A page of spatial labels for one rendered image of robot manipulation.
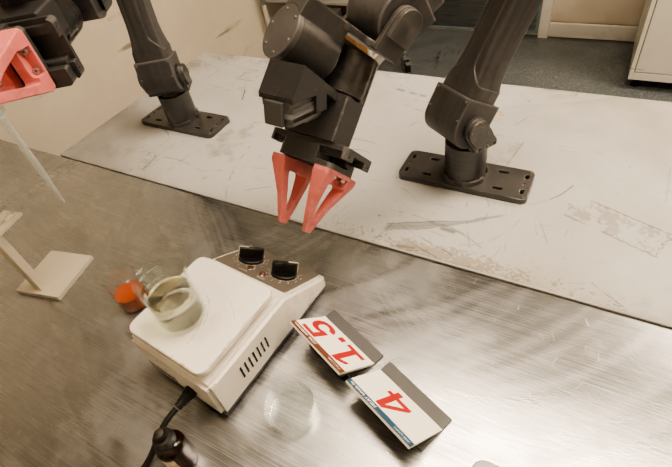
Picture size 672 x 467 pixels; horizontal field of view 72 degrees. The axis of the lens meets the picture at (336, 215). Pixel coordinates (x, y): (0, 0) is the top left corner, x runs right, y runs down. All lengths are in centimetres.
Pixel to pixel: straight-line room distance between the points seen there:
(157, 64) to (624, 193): 80
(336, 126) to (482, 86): 24
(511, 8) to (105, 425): 68
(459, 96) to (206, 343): 43
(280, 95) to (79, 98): 171
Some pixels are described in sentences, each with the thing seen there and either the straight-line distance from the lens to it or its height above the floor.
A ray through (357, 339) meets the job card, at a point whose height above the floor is 90.
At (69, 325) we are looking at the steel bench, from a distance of 75.
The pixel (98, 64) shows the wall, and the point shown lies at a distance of 216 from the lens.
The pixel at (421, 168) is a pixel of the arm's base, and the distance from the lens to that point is 77.
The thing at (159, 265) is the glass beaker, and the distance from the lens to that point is 52.
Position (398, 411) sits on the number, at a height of 93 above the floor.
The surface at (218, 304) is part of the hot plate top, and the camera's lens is 54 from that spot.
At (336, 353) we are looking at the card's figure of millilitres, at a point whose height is 93.
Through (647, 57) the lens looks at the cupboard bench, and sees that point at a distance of 282.
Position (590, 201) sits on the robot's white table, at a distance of 76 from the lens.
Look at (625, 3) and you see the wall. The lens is 334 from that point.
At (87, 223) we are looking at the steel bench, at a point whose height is 90.
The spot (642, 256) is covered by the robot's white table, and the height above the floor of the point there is 90.
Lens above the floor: 139
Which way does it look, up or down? 43 degrees down
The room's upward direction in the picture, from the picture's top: 11 degrees counter-clockwise
